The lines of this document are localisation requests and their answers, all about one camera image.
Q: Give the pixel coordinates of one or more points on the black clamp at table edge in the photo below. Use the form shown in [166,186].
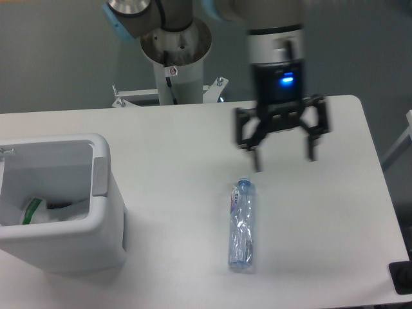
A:
[401,276]

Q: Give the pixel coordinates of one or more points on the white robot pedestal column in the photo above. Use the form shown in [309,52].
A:
[177,58]

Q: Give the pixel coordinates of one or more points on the white plastic trash can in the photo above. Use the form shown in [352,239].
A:
[64,168]

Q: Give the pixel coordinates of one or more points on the white pedestal base frame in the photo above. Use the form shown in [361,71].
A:
[126,99]

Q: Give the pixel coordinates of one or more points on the clear plastic water bottle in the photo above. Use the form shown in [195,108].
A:
[242,226]

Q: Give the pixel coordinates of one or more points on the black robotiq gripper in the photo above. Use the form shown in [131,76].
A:
[279,92]

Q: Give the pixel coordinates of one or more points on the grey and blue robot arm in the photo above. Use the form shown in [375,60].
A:
[274,29]

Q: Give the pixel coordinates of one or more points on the white green paper bag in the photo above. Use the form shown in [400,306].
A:
[38,210]

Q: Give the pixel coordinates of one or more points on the white frame at right edge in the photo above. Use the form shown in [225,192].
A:
[401,144]

